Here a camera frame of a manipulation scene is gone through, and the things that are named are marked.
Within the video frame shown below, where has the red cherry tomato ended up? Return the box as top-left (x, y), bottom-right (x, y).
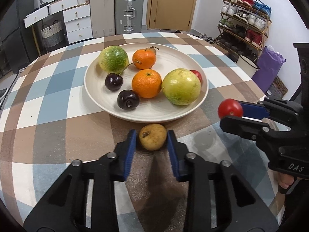
top-left (191, 70), bottom-right (203, 83)
top-left (217, 98), bottom-right (244, 119)

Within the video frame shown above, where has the brown longan fruit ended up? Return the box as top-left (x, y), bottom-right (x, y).
top-left (139, 124), bottom-right (167, 151)

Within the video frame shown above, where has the dark cherry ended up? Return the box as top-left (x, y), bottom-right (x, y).
top-left (117, 90), bottom-right (140, 111)
top-left (105, 73), bottom-right (123, 91)

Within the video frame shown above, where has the large orange tangerine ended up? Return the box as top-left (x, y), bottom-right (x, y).
top-left (132, 69), bottom-right (162, 98)

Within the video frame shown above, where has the small yellow-brown fruit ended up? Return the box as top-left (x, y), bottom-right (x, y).
top-left (145, 46), bottom-right (159, 55)

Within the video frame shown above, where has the small orange tangerine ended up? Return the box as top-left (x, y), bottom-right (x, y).
top-left (132, 49), bottom-right (157, 70)

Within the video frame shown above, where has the right hand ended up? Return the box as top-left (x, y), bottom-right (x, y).
top-left (278, 173), bottom-right (294, 190)

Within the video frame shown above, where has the white enamel bucket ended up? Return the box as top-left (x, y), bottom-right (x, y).
top-left (237, 55), bottom-right (260, 77)

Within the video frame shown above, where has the purple bag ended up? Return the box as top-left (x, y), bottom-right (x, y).
top-left (252, 46), bottom-right (286, 93)

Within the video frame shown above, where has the checkered tablecloth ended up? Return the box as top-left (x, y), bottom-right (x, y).
top-left (1, 33), bottom-right (284, 224)

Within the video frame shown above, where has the wooden shoe rack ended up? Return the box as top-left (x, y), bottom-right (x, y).
top-left (215, 0), bottom-right (272, 62)

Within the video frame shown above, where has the yellow-green passion fruit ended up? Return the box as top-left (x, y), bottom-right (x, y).
top-left (161, 68), bottom-right (201, 106)

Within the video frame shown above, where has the cream round plate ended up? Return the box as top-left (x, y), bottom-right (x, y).
top-left (84, 43), bottom-right (208, 123)

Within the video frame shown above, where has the wooden door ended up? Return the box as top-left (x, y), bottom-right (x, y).
top-left (146, 0), bottom-right (196, 32)

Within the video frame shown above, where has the green passion fruit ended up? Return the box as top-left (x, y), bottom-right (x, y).
top-left (98, 46), bottom-right (129, 74)

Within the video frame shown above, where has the woven laundry basket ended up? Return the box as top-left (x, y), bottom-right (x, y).
top-left (40, 20), bottom-right (65, 48)

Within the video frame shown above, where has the silver suitcase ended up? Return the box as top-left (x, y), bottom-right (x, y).
top-left (115, 0), bottom-right (143, 35)

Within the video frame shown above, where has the white drawer cabinet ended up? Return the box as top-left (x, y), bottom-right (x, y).
top-left (24, 0), bottom-right (93, 44)

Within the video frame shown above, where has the beige suitcase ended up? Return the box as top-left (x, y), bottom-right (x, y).
top-left (90, 0), bottom-right (115, 38)

